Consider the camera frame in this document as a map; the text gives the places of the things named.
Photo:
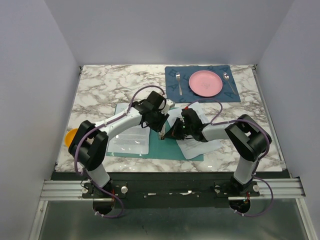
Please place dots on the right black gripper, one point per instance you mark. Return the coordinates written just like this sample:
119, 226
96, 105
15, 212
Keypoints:
173, 132

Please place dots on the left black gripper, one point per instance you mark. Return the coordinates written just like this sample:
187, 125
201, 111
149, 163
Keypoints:
157, 127

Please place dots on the printed paper sheets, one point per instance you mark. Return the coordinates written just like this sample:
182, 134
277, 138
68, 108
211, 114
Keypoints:
133, 141

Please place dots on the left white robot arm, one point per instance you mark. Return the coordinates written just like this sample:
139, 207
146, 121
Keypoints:
89, 144

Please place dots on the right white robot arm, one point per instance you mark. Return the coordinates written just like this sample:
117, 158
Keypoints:
250, 140

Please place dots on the metal folder clip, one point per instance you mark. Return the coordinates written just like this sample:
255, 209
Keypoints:
161, 134

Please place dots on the blue letter placemat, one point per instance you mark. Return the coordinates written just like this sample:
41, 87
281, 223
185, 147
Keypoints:
186, 84

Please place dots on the silver fork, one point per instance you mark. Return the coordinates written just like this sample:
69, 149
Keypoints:
178, 78

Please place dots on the pink plate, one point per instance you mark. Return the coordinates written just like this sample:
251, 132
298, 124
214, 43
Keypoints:
205, 83

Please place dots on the silver spoon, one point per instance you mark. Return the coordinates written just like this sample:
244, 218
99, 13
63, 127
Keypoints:
227, 79

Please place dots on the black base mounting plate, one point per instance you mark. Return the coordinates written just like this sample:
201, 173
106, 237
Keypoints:
172, 190

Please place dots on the orange bowl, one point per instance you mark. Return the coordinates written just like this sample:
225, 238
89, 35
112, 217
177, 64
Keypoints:
70, 136

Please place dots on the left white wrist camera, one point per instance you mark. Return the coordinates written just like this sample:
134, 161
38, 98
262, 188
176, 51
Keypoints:
168, 104

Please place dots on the aluminium frame rail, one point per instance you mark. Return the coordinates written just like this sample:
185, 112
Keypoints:
70, 190

